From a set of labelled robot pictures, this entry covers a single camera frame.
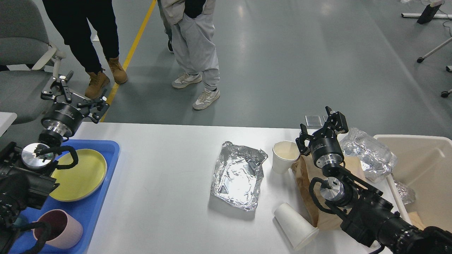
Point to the yellow plate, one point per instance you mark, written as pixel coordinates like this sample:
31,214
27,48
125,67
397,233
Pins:
81,180

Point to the person black trousers brown boots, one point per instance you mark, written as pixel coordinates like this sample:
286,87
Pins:
74,19

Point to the upright white paper cup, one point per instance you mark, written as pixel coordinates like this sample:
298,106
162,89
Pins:
285,153

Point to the blue plastic tray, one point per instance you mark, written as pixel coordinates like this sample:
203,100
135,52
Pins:
87,210

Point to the person grey sweatpants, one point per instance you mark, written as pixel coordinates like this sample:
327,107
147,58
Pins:
192,28

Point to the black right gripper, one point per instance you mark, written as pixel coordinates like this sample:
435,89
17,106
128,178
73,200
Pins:
325,149

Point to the lying white paper cup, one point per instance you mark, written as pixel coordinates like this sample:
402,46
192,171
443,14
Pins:
296,228

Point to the brown paper bag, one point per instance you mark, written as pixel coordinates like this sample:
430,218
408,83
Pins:
304,171

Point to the metal floor socket plate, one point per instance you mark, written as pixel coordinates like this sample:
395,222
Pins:
314,121

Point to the crumpled foil wrap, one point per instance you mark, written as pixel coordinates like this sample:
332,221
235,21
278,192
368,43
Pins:
376,159

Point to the aluminium foil tray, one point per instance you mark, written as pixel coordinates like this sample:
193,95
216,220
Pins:
237,176

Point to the person faded jeans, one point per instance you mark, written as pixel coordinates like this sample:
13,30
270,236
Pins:
167,26

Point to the pink mug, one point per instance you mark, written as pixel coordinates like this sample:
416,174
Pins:
69,229

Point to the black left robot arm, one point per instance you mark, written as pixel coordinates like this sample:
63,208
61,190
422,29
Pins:
30,174

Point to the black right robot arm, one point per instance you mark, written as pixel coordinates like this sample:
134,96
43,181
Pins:
366,216

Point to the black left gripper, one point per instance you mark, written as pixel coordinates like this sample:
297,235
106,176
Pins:
62,119

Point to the grey office chair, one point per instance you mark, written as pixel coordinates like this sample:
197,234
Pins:
24,41

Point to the foil piece in bin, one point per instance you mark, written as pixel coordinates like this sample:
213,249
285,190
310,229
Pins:
406,193

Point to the beige plastic bin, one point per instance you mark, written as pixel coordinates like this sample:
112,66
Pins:
424,163

